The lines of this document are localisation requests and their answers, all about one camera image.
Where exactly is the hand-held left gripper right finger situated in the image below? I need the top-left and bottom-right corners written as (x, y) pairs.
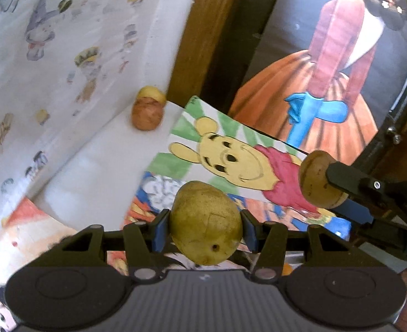
top-left (241, 209), bottom-right (351, 283)

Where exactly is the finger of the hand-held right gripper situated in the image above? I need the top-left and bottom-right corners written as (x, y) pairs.
top-left (324, 162), bottom-right (390, 198)
top-left (333, 199), bottom-right (407, 247)

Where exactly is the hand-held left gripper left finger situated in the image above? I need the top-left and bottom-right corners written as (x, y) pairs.
top-left (60, 209), bottom-right (171, 282)

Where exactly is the brown kiwi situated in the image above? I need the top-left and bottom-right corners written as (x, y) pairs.
top-left (298, 150), bottom-right (349, 210)

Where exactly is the green pear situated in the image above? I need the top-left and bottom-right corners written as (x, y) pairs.
top-left (170, 180), bottom-right (244, 266)

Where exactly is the grey metal tray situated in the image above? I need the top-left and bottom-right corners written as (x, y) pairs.
top-left (359, 242), bottom-right (407, 274)

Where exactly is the colourful spiky-hair anime poster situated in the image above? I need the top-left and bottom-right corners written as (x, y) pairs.
top-left (122, 171), bottom-right (353, 274)

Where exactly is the yellow bear poster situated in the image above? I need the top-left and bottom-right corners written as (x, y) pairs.
top-left (145, 95), bottom-right (329, 215)

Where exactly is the orange dress figure poster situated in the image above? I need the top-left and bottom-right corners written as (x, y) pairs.
top-left (224, 0), bottom-right (407, 160)

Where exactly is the orange-brown round fruit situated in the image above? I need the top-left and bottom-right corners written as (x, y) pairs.
top-left (132, 97), bottom-right (164, 131)

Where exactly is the smiling boys poster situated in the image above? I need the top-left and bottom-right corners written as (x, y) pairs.
top-left (0, 197), bottom-right (83, 332)

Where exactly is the small yellow fruit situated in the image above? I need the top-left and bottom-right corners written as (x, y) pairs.
top-left (136, 86), bottom-right (167, 106)

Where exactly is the white cartoon printed blanket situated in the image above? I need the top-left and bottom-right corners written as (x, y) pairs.
top-left (0, 0), bottom-right (204, 250)

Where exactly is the brown wooden post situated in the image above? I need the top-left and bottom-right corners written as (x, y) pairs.
top-left (167, 0), bottom-right (249, 111)

